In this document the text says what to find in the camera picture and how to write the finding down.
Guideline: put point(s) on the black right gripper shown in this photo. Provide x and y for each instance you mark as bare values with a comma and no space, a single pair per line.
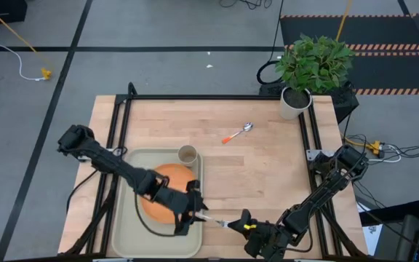
269,236

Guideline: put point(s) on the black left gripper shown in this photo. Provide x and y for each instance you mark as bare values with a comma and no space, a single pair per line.
173,202

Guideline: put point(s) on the beige paper cup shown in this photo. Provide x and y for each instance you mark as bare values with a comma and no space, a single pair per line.
187,155

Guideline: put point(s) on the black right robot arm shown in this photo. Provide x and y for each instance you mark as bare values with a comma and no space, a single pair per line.
326,189

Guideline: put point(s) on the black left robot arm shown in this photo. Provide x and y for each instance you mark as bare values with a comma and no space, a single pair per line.
100,156

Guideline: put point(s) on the orange plate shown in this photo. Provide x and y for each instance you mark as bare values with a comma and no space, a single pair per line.
175,176

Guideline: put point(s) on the beige plastic tray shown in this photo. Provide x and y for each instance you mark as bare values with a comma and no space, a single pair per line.
129,225

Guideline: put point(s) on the white paper sheet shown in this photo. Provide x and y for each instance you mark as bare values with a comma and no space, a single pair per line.
371,233

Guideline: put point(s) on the yellow power connector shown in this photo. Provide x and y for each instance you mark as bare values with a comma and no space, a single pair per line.
376,147

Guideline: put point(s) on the green plant in white pot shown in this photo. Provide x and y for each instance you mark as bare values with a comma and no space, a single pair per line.
315,62

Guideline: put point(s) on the black hazard striped mat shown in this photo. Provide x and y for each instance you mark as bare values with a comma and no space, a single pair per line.
377,31

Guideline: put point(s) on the silver mounting bracket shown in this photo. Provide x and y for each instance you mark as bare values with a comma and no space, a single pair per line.
315,154

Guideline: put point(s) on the black aluminium table frame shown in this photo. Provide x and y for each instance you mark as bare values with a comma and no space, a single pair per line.
213,97

